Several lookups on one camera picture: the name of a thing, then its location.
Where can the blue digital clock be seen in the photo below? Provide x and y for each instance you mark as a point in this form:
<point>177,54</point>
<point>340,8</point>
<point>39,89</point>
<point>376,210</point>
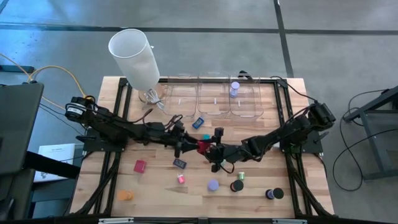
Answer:
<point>198,123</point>

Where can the purple digital clock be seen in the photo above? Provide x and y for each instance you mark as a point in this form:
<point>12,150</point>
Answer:
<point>180,163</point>

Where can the green small charger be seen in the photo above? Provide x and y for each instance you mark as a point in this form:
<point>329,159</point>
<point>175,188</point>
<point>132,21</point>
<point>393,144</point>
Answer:
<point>241,175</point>

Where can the black aluminium rig frame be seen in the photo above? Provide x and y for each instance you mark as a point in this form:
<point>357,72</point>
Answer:
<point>277,93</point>

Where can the clear plastic bin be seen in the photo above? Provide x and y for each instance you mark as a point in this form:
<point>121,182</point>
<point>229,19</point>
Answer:
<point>248,102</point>
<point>214,90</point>
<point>180,93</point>

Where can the silver metal bracket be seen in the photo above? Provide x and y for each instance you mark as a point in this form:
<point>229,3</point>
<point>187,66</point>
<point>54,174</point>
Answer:
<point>115,221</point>
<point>289,221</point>

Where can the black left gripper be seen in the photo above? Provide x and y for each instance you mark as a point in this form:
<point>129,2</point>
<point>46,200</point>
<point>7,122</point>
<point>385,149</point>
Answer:
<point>174,138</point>

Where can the black metal stand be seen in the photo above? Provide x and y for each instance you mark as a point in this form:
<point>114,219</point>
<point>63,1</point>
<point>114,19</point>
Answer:
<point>374,146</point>

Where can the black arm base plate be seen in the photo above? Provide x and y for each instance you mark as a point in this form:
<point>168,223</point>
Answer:
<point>311,148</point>
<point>93,144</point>

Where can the teal rectangular block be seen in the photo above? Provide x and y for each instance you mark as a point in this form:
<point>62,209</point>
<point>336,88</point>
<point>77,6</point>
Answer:
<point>206,137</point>

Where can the pink small charger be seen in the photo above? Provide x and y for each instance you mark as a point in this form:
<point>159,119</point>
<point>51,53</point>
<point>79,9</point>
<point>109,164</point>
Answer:
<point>181,179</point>

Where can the white lamp shade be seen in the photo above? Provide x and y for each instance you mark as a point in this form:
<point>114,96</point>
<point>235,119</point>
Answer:
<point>133,59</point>

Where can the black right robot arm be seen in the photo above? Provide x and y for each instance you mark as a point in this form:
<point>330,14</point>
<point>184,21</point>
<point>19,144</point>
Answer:
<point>280,133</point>

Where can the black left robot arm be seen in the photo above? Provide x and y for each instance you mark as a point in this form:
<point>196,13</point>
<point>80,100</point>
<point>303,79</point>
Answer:
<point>118,127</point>

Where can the black hourglass red sand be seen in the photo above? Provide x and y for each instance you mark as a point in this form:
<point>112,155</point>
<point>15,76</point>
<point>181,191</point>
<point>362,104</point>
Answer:
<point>237,186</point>

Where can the red charger block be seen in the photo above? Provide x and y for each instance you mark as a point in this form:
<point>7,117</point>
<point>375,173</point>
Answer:
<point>140,166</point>
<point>203,147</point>

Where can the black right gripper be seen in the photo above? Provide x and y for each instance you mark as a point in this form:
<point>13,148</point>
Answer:
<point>230,154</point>

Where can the lavender hourglass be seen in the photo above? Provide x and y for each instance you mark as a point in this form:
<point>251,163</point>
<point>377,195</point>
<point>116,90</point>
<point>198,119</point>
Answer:
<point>234,88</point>
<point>213,185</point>

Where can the orange hourglass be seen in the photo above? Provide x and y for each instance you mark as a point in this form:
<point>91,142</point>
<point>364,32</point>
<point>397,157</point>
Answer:
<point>125,195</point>

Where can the black hourglass purple sand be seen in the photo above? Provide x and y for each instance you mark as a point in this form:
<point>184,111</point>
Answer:
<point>274,193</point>

